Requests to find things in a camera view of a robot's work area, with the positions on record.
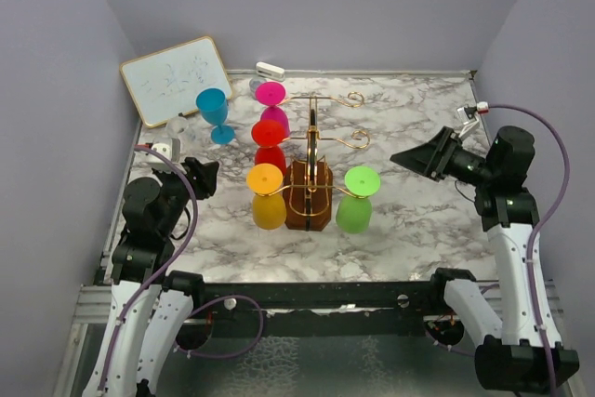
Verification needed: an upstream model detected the yellow wine glass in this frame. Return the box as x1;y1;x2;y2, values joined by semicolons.
246;163;286;231

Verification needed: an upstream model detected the pink wine glass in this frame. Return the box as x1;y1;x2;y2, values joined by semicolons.
255;81;290;137

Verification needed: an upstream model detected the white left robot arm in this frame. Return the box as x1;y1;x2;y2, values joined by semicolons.
83;157;219;396

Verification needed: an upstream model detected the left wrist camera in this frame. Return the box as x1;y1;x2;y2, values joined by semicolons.
147;138;181;173

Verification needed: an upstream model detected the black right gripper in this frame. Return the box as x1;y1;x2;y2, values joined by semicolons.
392;125;496;187

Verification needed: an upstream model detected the blue wine glass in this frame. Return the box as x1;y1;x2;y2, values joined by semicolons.
196;88;235;145

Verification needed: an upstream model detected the clear wine glass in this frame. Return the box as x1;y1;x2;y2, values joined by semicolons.
165;116;196;144

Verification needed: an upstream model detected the black mounting rail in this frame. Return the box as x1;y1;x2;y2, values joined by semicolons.
185;277;455;338

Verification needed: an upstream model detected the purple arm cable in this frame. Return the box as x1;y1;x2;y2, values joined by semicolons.
95;143;265;396
425;101;572;391

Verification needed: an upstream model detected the small whiteboard gold frame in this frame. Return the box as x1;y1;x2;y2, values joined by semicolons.
119;36;233;128

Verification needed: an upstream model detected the white eraser box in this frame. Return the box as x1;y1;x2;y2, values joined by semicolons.
255;61;285;81

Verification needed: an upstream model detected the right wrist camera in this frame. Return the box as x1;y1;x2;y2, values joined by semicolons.
456;101;489;141

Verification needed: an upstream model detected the red wine glass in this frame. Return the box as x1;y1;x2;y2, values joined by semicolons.
251;119;287;175

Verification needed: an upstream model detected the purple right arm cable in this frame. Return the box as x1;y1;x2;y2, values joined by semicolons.
425;101;572;391

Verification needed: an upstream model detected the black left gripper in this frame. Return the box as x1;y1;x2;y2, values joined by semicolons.
154;155;219;236

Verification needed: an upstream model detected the gold wire glass rack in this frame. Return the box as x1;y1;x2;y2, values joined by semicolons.
276;91;372;231

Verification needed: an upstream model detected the wooden rack base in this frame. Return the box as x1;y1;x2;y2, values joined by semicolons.
283;160;333;232

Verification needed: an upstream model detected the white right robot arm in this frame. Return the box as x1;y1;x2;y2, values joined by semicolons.
390;126;579;395

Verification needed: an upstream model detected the green wine glass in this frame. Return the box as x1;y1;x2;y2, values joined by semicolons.
336;165;381;234

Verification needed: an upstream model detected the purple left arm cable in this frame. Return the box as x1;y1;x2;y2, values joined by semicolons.
95;143;265;396

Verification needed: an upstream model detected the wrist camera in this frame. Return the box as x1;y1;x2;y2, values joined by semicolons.
147;138;181;173
456;101;489;141

